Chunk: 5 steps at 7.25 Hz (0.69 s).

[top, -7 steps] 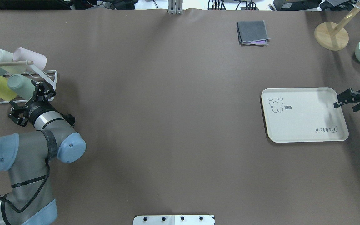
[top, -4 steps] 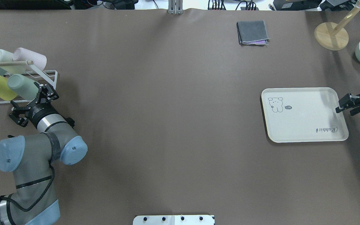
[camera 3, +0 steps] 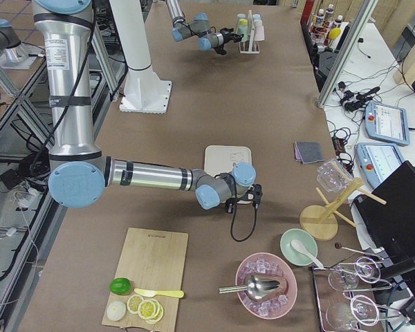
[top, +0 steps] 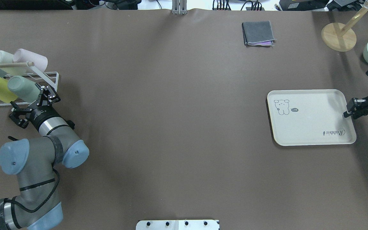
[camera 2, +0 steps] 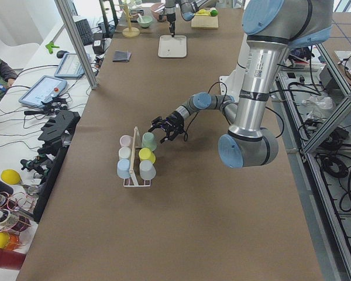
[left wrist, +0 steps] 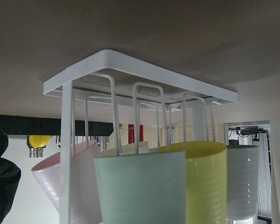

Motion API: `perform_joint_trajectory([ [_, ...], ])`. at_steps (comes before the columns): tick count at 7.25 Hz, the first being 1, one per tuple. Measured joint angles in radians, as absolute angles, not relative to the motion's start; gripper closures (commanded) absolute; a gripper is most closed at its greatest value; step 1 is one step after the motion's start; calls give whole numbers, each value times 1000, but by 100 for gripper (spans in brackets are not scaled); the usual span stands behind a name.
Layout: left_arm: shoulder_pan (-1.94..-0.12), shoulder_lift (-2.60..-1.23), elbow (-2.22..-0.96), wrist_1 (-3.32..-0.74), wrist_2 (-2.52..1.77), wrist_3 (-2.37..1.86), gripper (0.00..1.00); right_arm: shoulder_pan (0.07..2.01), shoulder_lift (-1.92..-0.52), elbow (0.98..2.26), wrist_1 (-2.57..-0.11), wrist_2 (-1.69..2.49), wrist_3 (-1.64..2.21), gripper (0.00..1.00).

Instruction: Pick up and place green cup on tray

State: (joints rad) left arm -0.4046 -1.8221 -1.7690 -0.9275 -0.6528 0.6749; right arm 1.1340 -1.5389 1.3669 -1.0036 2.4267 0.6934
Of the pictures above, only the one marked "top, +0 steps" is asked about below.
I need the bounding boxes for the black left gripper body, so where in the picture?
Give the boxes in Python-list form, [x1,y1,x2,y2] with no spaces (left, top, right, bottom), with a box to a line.
[27,103,60,129]

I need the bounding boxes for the green cup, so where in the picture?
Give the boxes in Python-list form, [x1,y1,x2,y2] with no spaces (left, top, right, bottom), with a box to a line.
[7,76,40,103]

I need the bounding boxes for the cream rabbit tray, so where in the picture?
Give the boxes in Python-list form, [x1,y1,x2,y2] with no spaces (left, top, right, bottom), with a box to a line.
[267,89,357,146]

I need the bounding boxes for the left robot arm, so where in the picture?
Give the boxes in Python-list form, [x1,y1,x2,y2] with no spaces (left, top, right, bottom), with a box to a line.
[0,84,89,230]

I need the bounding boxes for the pink cup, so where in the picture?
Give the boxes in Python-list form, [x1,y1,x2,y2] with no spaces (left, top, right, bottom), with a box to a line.
[13,49,48,72]

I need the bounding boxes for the wooden cup tree stand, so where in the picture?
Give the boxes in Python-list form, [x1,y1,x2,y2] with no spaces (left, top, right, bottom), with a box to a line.
[321,0,368,51]

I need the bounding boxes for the cream white cup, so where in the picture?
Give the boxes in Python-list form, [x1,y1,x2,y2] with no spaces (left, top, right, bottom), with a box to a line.
[0,50,27,76]

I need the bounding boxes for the grey folded cloth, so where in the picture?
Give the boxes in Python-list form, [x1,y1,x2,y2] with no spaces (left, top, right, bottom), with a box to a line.
[241,20,276,47]

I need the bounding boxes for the white wire cup rack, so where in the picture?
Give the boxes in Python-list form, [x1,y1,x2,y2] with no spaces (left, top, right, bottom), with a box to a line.
[0,62,59,91]

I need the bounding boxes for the aluminium frame post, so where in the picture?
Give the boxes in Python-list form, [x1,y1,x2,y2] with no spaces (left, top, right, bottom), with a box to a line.
[171,0,188,15]

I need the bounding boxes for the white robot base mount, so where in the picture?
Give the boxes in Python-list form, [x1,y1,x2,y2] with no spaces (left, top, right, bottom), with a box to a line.
[136,219,220,230]

